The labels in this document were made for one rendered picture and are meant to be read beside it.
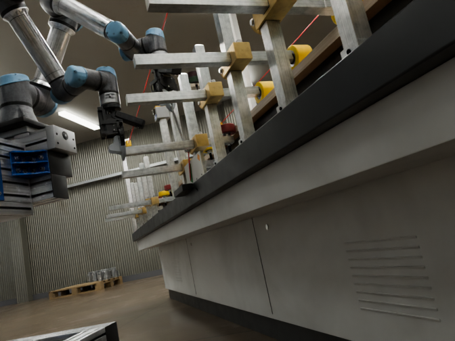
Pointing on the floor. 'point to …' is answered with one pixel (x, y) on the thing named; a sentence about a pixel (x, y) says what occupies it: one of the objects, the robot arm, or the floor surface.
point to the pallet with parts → (100, 277)
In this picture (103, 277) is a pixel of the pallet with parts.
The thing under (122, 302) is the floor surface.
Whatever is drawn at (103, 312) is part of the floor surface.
